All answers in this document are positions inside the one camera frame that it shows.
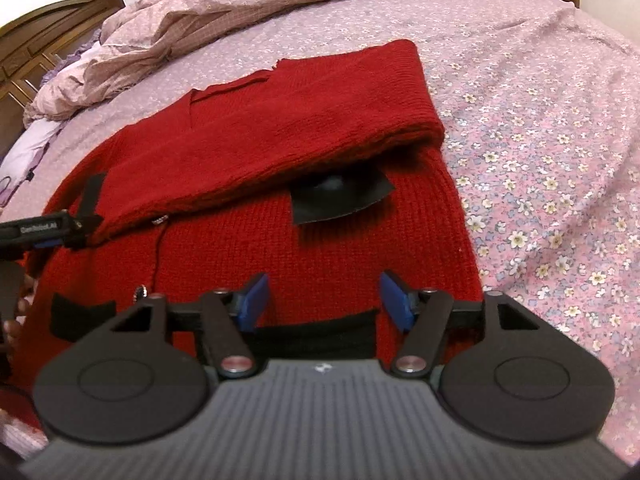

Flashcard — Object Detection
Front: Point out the pink checked quilt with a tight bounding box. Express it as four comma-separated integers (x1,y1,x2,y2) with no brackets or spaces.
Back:
22,0,556,123

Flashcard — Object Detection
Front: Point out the red knit sweater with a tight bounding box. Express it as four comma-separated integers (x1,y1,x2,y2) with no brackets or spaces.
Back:
0,39,493,441

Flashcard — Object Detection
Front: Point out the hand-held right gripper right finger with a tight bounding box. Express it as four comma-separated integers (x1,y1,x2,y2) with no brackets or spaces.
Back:
379,270,547,380

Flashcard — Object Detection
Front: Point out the carved wooden headboard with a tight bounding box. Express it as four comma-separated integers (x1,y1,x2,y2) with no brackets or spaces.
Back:
0,0,126,161

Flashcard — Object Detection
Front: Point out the person's left hand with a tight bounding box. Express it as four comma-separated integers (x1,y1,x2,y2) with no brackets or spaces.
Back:
1,275,40,361

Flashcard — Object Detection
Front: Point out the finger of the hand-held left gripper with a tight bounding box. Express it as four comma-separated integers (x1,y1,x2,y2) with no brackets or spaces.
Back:
70,216,105,252
76,173,109,222

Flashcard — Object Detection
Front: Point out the purple and white cloth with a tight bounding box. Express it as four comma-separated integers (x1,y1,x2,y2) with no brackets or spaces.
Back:
0,120,68,211

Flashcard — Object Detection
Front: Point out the pink floral bed sheet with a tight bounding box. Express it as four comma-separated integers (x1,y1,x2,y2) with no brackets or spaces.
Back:
0,0,640,443

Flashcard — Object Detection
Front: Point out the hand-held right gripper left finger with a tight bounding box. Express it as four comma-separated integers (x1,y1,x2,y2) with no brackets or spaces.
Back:
107,272,271,379

